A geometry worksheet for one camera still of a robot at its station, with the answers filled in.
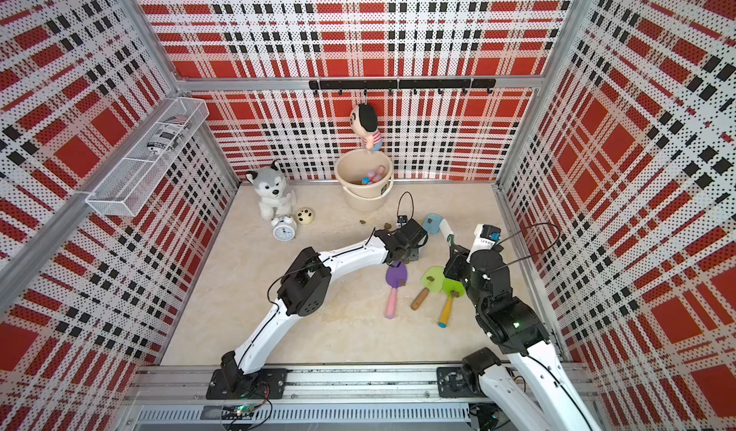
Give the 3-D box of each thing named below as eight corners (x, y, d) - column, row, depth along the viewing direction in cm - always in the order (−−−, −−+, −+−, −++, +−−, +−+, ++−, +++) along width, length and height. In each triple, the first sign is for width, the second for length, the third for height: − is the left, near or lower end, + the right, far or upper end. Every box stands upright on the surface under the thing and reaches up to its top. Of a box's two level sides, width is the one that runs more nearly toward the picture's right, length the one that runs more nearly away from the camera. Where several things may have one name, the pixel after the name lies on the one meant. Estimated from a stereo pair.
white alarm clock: (276, 243, 104) (268, 230, 97) (280, 229, 108) (273, 216, 101) (294, 243, 104) (288, 230, 97) (298, 229, 108) (292, 215, 101)
